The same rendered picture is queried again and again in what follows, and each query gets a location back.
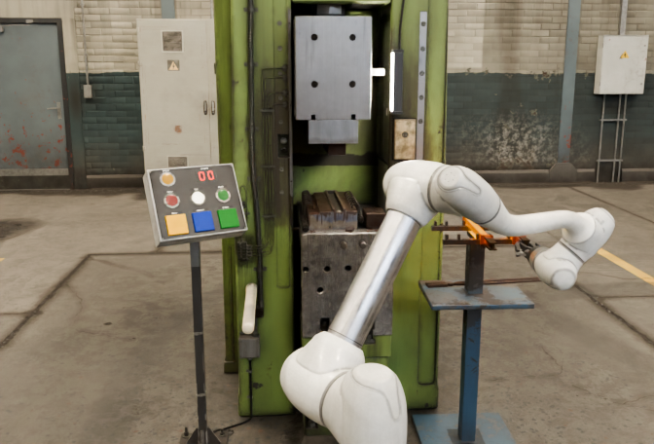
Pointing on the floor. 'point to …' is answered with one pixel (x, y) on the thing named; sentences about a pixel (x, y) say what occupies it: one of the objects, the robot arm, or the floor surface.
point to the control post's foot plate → (203, 436)
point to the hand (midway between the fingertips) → (522, 242)
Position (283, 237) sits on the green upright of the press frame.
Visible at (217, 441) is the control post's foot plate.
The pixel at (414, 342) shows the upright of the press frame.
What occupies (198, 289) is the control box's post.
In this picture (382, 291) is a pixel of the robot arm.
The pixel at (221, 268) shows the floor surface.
